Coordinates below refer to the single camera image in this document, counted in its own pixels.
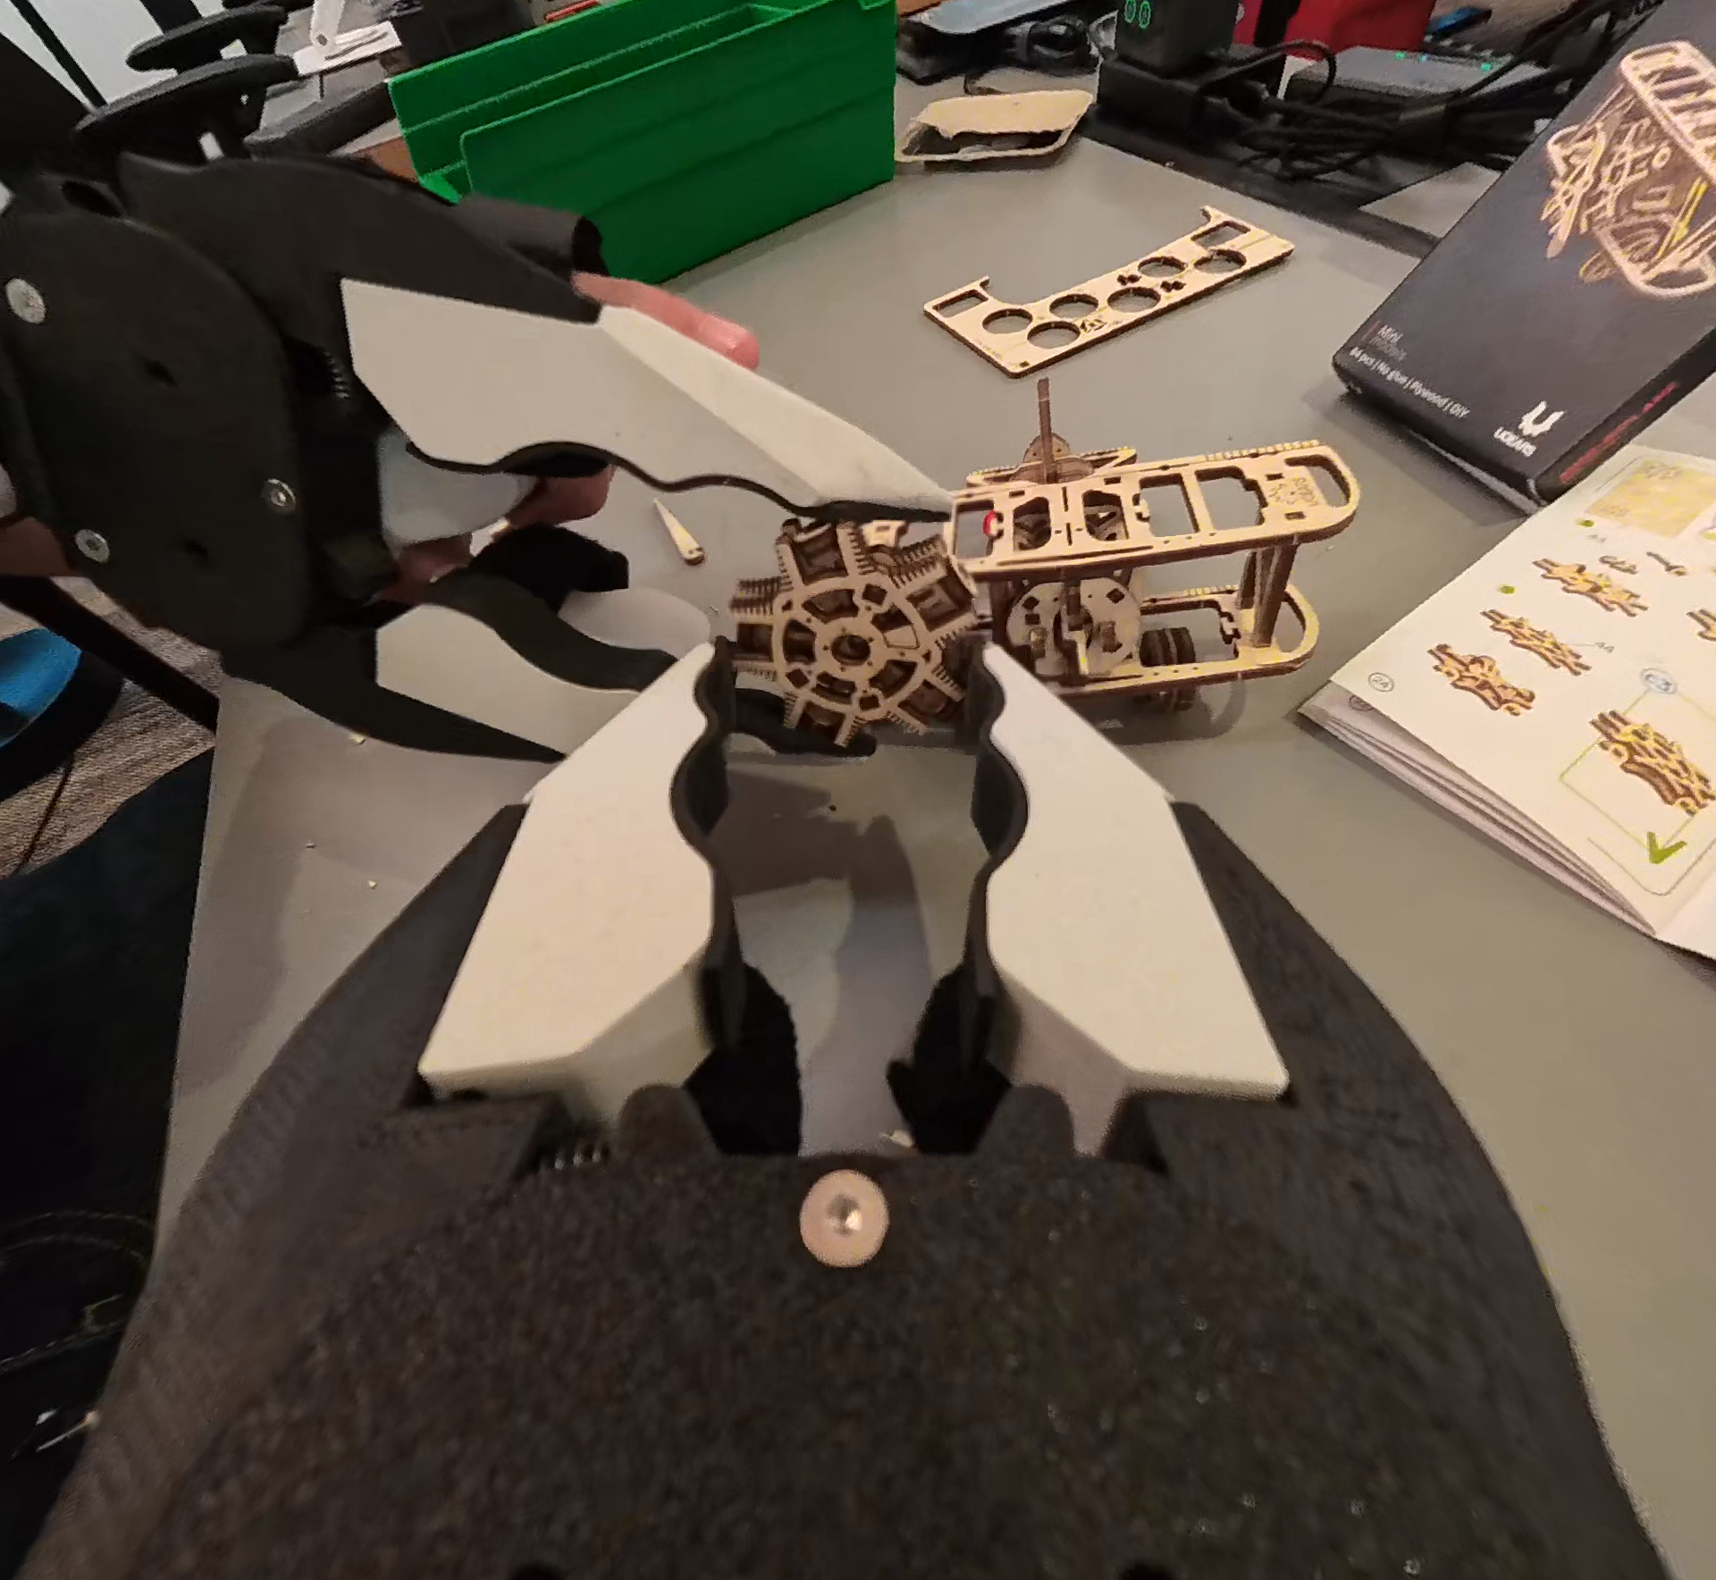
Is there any instruction booklet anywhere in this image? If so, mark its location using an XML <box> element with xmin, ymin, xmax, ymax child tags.
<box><xmin>1301</xmin><ymin>441</ymin><xmax>1716</xmax><ymax>958</ymax></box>

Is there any green plastic bin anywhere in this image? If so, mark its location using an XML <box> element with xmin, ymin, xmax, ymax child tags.
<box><xmin>389</xmin><ymin>0</ymin><xmax>901</xmax><ymax>285</ymax></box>

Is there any wooden sheet with round holes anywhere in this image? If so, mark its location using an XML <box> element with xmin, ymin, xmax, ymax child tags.
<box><xmin>924</xmin><ymin>206</ymin><xmax>1295</xmax><ymax>379</ymax></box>

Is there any black model kit box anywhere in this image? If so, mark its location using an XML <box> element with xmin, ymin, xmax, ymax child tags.
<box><xmin>1334</xmin><ymin>0</ymin><xmax>1716</xmax><ymax>503</ymax></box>

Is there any wooden biplane model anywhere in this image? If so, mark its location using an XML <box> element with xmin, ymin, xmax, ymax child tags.
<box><xmin>950</xmin><ymin>381</ymin><xmax>1363</xmax><ymax>703</ymax></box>

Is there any black office chair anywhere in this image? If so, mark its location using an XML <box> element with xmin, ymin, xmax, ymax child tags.
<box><xmin>80</xmin><ymin>0</ymin><xmax>324</xmax><ymax>161</ymax></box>

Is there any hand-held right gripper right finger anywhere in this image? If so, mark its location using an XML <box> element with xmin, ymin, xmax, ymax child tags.
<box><xmin>968</xmin><ymin>643</ymin><xmax>1292</xmax><ymax>1157</ymax></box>

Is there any person's left hand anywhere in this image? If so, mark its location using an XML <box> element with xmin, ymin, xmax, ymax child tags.
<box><xmin>402</xmin><ymin>274</ymin><xmax>760</xmax><ymax>596</ymax></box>

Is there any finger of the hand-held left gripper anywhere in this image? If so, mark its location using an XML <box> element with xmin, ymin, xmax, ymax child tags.
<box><xmin>375</xmin><ymin>529</ymin><xmax>715</xmax><ymax>762</ymax></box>
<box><xmin>342</xmin><ymin>281</ymin><xmax>953</xmax><ymax>527</ymax></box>

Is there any flat cardboard piece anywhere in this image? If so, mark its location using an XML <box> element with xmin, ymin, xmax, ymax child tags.
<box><xmin>899</xmin><ymin>90</ymin><xmax>1093</xmax><ymax>165</ymax></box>

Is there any bundle of black cables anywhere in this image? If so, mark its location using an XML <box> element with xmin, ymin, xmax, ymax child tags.
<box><xmin>1206</xmin><ymin>39</ymin><xmax>1610</xmax><ymax>188</ymax></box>

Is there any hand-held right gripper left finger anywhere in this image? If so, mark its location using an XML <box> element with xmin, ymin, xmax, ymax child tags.
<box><xmin>418</xmin><ymin>640</ymin><xmax>746</xmax><ymax>1133</ymax></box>

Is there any wooden radial engine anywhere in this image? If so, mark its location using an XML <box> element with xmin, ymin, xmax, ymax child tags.
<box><xmin>730</xmin><ymin>509</ymin><xmax>990</xmax><ymax>758</ymax></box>

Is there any bright blue object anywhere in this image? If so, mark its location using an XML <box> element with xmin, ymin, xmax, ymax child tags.
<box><xmin>0</xmin><ymin>636</ymin><xmax>82</xmax><ymax>743</ymax></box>

